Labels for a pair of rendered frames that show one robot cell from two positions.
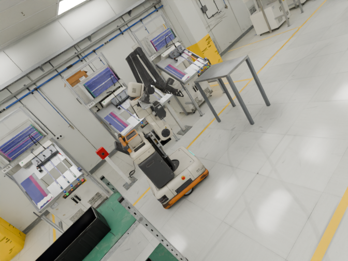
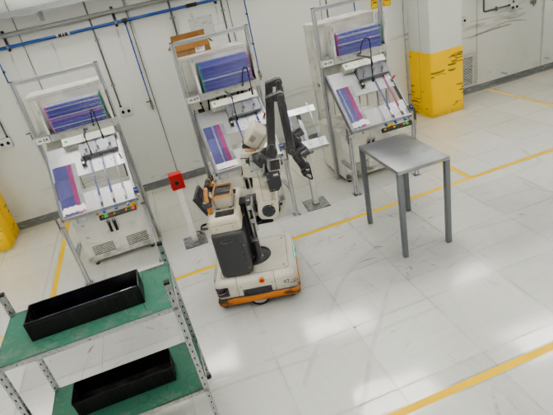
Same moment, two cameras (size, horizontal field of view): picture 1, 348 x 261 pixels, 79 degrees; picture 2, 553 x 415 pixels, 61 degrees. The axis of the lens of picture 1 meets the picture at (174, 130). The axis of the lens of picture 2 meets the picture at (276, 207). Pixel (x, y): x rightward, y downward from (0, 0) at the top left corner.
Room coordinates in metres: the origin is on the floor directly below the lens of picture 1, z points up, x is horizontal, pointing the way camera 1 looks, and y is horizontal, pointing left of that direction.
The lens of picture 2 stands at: (-0.87, -0.53, 2.36)
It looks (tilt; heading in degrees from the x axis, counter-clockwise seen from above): 27 degrees down; 10
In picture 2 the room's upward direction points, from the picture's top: 13 degrees counter-clockwise
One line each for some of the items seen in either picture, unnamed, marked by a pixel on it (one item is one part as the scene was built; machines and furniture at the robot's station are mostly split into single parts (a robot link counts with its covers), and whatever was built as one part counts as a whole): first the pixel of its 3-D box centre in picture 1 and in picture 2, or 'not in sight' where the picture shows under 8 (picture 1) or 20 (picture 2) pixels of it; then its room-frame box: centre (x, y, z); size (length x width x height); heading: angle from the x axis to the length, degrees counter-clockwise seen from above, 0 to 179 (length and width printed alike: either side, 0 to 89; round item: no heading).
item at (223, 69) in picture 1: (231, 92); (404, 193); (2.83, -1.00, 0.40); 0.70 x 0.45 x 0.80; 21
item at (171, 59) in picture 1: (185, 78); (364, 118); (4.24, -0.81, 0.65); 1.01 x 0.73 x 1.29; 22
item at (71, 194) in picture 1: (63, 184); (104, 196); (3.14, 1.88, 0.66); 1.01 x 0.73 x 1.31; 22
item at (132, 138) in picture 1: (133, 138); (223, 195); (2.30, 0.43, 0.87); 0.23 x 0.15 x 0.11; 7
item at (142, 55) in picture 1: (150, 68); (285, 123); (2.15, -0.17, 1.40); 0.11 x 0.06 x 0.43; 7
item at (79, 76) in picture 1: (81, 74); (201, 40); (4.00, 0.73, 1.82); 0.68 x 0.30 x 0.20; 112
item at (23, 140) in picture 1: (48, 169); (93, 163); (3.32, 1.97, 0.95); 1.35 x 0.82 x 1.90; 22
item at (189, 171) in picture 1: (174, 174); (257, 267); (2.31, 0.31, 0.16); 0.67 x 0.64 x 0.25; 97
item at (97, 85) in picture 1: (101, 82); (225, 71); (3.76, 0.52, 1.52); 0.51 x 0.13 x 0.27; 112
